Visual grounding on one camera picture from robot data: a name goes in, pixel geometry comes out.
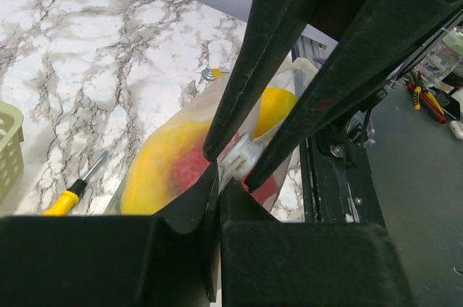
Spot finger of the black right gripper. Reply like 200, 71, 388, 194
245, 0, 462, 190
203, 0, 301, 161

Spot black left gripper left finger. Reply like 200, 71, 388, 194
1, 164, 218, 306

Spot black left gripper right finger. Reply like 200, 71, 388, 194
219, 182, 415, 306

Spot yellow banana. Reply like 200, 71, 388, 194
120, 120, 211, 215

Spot yellow green mango toy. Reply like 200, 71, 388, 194
253, 87, 297, 138

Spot red yellow hand tool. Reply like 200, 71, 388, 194
406, 81, 447, 124

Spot beige perforated plastic basket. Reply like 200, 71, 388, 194
0, 101, 24, 202

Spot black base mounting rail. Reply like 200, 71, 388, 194
300, 108, 386, 227

